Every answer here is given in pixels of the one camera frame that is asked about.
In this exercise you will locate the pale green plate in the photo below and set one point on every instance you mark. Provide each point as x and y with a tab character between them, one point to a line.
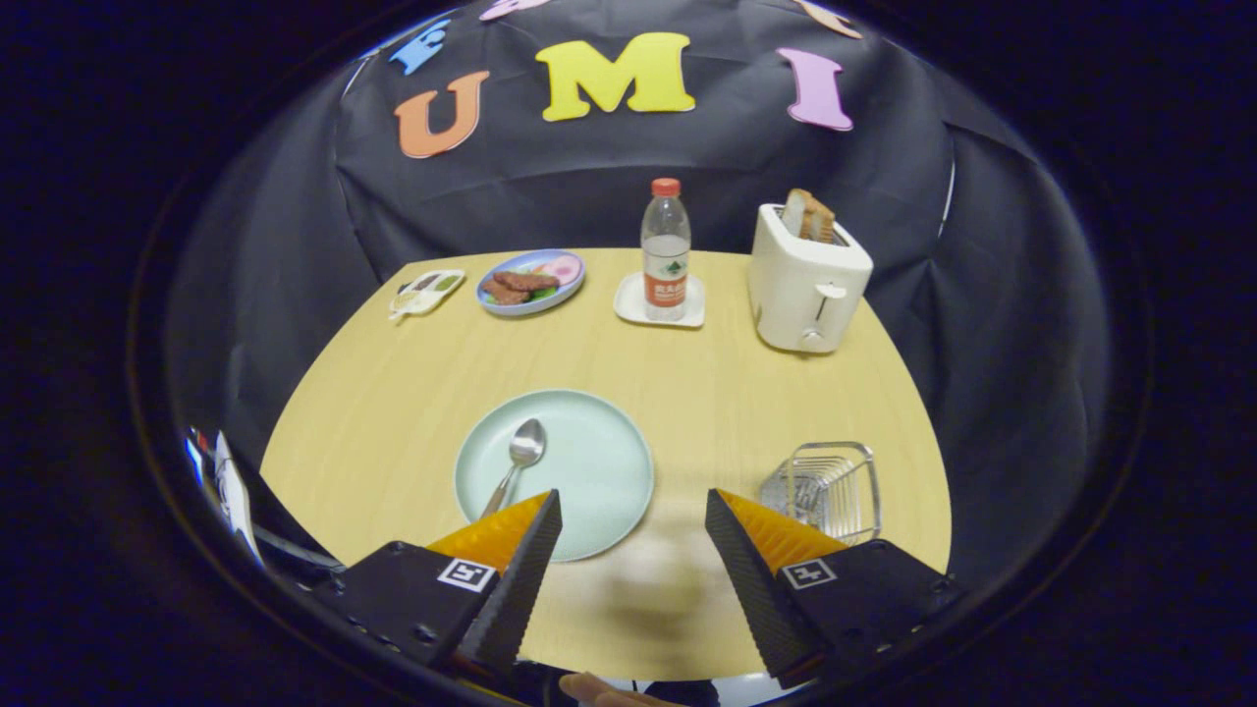
589	471

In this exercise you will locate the metal spoon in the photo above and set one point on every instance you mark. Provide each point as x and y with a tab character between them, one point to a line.
526	444

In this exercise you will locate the clear water bottle red cap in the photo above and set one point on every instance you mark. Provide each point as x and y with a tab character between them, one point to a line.
666	255

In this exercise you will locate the white square coaster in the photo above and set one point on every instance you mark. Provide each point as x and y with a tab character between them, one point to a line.
628	304

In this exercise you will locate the brown toast slice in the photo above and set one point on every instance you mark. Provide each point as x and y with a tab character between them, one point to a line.
820	224
793	211

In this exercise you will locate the white sauce dish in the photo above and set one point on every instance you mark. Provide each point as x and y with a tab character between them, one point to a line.
427	293

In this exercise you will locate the pink ham slice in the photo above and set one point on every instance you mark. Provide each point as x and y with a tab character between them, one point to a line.
565	268

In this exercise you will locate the brown meat patty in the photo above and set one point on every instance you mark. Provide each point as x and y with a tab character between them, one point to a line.
528	281
503	293

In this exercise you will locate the white toaster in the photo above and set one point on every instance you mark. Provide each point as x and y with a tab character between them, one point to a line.
800	285

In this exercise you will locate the clear ribbed container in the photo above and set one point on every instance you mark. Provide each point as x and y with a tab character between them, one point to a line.
849	491

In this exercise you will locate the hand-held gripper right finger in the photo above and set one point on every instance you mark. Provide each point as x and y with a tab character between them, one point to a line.
751	579

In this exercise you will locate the blue plate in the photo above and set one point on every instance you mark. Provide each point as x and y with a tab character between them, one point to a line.
530	302

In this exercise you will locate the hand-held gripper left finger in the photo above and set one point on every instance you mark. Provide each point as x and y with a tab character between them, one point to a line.
520	579

